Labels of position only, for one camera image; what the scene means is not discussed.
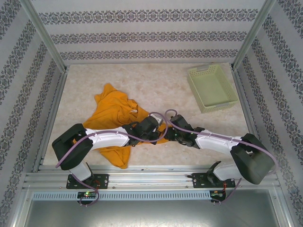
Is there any orange t-shirt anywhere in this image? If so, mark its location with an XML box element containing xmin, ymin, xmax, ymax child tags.
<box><xmin>82</xmin><ymin>83</ymin><xmax>170</xmax><ymax>170</ymax></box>

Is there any pale green perforated plastic basket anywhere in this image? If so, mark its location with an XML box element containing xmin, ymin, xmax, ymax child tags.
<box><xmin>187</xmin><ymin>64</ymin><xmax>238</xmax><ymax>114</ymax></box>

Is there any grey metal sheet tray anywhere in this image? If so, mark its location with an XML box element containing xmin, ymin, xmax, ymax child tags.
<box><xmin>22</xmin><ymin>198</ymin><xmax>291</xmax><ymax>227</ymax></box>

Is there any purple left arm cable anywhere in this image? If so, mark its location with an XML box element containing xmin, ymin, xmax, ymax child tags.
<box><xmin>55</xmin><ymin>111</ymin><xmax>170</xmax><ymax>208</ymax></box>

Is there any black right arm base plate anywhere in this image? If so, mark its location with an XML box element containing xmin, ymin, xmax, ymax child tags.
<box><xmin>191</xmin><ymin>172</ymin><xmax>237</xmax><ymax>189</ymax></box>

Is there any aluminium mounting rail frame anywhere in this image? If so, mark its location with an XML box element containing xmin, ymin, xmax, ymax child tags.
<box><xmin>22</xmin><ymin>165</ymin><xmax>279</xmax><ymax>190</ymax></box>

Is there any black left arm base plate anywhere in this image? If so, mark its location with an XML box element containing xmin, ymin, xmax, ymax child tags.
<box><xmin>66</xmin><ymin>174</ymin><xmax>109</xmax><ymax>190</ymax></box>

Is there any grey slotted cable duct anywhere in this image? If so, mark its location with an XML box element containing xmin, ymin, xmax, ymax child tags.
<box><xmin>32</xmin><ymin>190</ymin><xmax>211</xmax><ymax>201</ymax></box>

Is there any aluminium side rail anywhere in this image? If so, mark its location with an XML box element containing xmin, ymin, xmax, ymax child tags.
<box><xmin>33</xmin><ymin>70</ymin><xmax>68</xmax><ymax>172</ymax></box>

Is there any aluminium corner post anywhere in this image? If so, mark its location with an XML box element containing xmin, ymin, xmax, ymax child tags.
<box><xmin>231</xmin><ymin>0</ymin><xmax>276</xmax><ymax>70</ymax></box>
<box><xmin>20</xmin><ymin>0</ymin><xmax>69</xmax><ymax>71</ymax></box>

